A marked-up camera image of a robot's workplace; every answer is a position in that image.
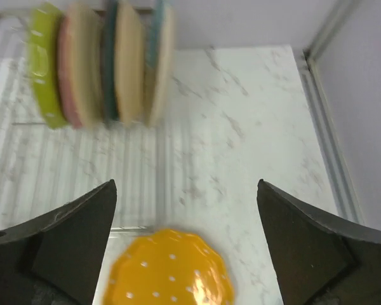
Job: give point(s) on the dark teal plate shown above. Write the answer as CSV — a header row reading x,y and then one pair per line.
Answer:
x,y
108,43

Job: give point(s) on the wire dish rack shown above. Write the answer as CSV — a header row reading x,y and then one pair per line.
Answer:
x,y
42,169

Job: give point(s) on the green polka dot plate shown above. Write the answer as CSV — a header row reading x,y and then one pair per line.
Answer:
x,y
42,63

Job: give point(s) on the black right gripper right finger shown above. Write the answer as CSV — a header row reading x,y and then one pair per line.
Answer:
x,y
318,257

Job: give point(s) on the beige illustrated plate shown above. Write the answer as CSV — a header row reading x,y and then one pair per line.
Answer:
x,y
85,28

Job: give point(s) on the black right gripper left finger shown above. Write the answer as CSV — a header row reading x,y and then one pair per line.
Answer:
x,y
56,258

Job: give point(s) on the orange polka dot plate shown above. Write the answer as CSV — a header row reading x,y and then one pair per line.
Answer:
x,y
169,267

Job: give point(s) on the pink polka dot plate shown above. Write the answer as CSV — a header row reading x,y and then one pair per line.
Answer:
x,y
63,71

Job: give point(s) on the cream and blue plate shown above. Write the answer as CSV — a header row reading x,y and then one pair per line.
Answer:
x,y
159,55

